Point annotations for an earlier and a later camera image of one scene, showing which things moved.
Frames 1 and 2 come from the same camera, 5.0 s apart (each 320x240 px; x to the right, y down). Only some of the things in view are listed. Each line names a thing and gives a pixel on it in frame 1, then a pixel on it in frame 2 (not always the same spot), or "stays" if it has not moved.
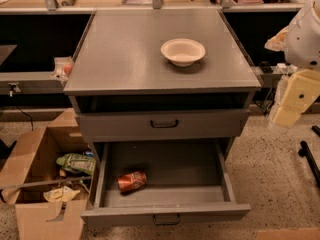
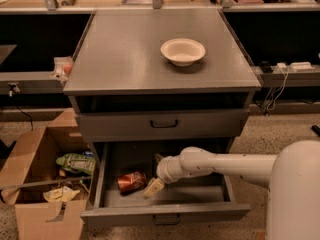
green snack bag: x=78 y=161 stays
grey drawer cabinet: x=161 y=76 stays
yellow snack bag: x=61 y=194 stays
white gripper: x=304 y=40 → x=164 y=171
